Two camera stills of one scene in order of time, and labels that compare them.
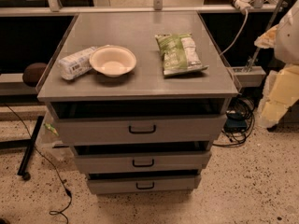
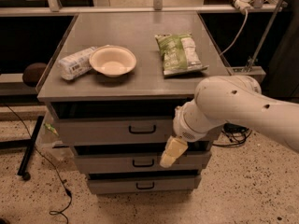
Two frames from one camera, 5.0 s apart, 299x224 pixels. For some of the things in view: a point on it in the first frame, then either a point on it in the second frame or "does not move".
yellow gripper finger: x=279 y=94 to x=175 y=147
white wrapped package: x=73 y=65 does not move
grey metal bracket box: x=250 y=77 does not move
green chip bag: x=180 y=53 does not move
